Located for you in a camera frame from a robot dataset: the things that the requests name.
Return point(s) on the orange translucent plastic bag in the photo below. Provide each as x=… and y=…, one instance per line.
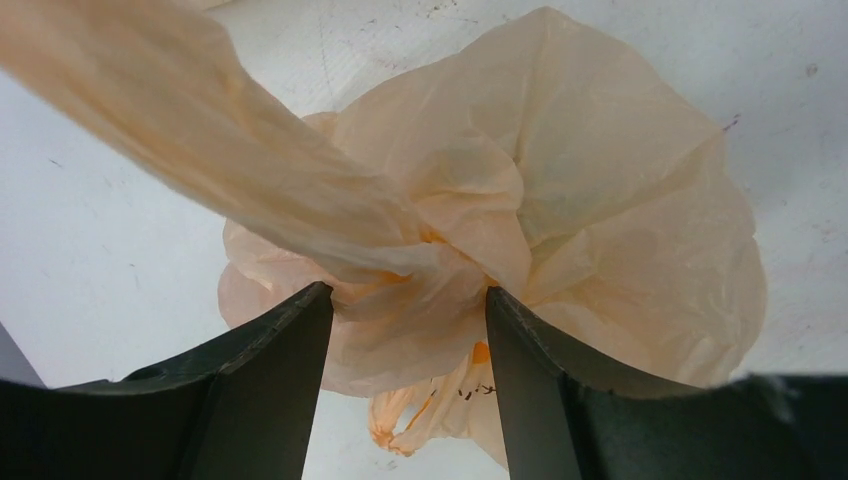
x=546, y=157

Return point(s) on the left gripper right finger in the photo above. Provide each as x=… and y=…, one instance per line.
x=569, y=411

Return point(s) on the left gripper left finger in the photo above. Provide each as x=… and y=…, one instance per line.
x=239, y=406

